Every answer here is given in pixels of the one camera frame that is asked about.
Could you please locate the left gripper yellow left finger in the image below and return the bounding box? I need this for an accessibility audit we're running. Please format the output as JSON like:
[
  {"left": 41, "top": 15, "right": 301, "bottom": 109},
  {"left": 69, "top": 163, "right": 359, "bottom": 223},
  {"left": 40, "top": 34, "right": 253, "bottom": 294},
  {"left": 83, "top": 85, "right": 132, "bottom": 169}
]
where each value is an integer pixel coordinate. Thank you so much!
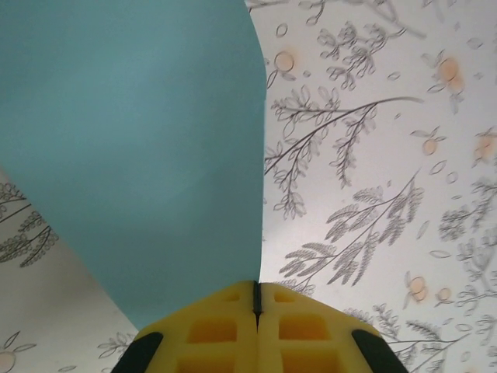
[{"left": 111, "top": 281, "right": 257, "bottom": 373}]

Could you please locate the light blue paper sheet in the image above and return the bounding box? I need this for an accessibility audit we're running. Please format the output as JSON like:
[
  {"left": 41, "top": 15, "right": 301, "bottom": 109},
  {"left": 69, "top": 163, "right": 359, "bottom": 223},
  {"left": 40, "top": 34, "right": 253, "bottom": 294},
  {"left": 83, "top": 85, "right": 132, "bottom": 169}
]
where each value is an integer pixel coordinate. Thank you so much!
[{"left": 0, "top": 0, "right": 269, "bottom": 331}]

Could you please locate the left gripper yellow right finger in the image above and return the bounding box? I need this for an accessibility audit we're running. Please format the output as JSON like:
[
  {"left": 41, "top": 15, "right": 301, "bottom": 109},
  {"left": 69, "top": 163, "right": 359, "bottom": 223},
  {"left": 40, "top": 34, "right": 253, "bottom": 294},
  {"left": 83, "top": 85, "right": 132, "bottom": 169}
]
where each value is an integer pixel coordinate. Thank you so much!
[{"left": 255, "top": 281, "right": 409, "bottom": 373}]

